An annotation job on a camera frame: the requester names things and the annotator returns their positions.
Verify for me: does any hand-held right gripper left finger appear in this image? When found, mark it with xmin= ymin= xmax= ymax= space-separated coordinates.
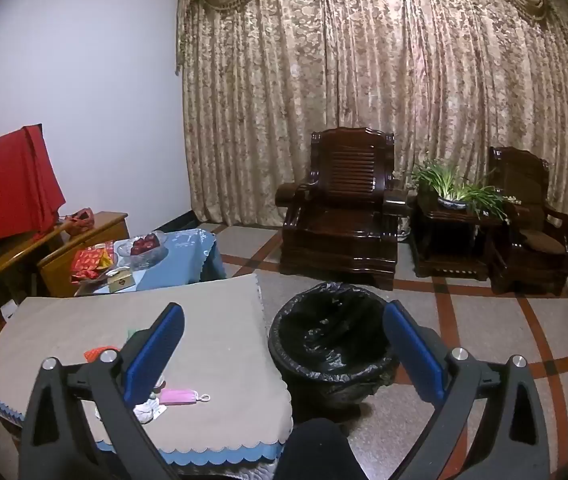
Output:
xmin=18 ymin=302 xmax=185 ymax=480

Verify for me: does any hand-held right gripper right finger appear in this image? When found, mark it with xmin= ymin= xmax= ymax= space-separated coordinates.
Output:
xmin=383 ymin=300 xmax=551 ymax=480

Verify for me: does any pink face mask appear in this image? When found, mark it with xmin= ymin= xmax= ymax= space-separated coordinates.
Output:
xmin=159 ymin=387 xmax=212 ymax=406

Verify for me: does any orange foam net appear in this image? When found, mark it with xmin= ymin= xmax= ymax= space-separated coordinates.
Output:
xmin=85 ymin=346 xmax=119 ymax=363

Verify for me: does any white paper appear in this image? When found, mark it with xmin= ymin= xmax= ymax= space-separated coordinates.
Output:
xmin=134 ymin=400 xmax=167 ymax=423

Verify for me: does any bin with black bag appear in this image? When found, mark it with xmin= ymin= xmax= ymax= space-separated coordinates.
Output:
xmin=268 ymin=282 xmax=399 ymax=408

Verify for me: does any table with beige cloth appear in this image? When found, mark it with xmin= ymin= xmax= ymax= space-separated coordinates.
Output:
xmin=0 ymin=275 xmax=293 ymax=466

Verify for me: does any gold tissue box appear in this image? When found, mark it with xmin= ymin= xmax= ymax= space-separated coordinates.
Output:
xmin=106 ymin=268 xmax=133 ymax=292

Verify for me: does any glass dish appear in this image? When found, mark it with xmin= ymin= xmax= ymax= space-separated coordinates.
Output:
xmin=76 ymin=267 xmax=119 ymax=292

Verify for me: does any glass fruit bowl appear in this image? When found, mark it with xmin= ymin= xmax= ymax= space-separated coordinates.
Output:
xmin=116 ymin=231 xmax=169 ymax=270

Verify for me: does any blue tablecloth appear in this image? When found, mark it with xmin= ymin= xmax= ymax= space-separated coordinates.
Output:
xmin=114 ymin=228 xmax=227 ymax=293

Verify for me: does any pile of red apples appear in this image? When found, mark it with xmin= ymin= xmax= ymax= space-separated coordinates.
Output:
xmin=131 ymin=233 xmax=161 ymax=256

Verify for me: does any red snack bag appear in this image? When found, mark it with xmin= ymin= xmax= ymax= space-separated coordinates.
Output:
xmin=70 ymin=241 xmax=117 ymax=281

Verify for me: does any dark wooden side table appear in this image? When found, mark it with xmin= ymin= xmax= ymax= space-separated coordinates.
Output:
xmin=409 ymin=192 xmax=510 ymax=281

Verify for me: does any low yellow wooden cabinet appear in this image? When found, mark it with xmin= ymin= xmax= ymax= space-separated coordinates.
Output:
xmin=38 ymin=211 xmax=129 ymax=298

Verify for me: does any person's leg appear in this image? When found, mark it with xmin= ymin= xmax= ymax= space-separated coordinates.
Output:
xmin=274 ymin=417 xmax=367 ymax=480

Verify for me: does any dark wooden slatted armchair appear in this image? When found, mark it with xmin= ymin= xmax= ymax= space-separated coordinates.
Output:
xmin=275 ymin=127 xmax=413 ymax=292

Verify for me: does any dark wooden cushioned armchair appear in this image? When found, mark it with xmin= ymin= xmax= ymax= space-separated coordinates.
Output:
xmin=486 ymin=146 xmax=568 ymax=297

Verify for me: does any potted green plant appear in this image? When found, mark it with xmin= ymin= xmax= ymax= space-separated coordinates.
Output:
xmin=406 ymin=157 xmax=522 ymax=223

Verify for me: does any red cloth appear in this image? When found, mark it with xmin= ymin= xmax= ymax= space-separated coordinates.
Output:
xmin=0 ymin=124 xmax=67 ymax=250

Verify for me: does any beige patterned curtain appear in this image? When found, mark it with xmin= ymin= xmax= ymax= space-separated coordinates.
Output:
xmin=176 ymin=0 xmax=568 ymax=261

